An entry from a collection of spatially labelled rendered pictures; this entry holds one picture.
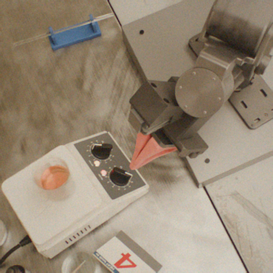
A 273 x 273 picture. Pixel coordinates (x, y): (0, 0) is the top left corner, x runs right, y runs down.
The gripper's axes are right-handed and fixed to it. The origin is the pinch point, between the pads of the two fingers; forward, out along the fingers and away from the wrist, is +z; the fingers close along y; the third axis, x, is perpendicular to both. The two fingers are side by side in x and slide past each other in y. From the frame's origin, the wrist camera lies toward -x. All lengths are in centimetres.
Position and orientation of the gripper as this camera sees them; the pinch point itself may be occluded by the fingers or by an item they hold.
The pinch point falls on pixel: (136, 164)
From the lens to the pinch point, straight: 72.6
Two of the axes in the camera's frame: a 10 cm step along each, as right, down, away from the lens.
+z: -6.0, 6.7, 4.4
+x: 5.7, -0.4, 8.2
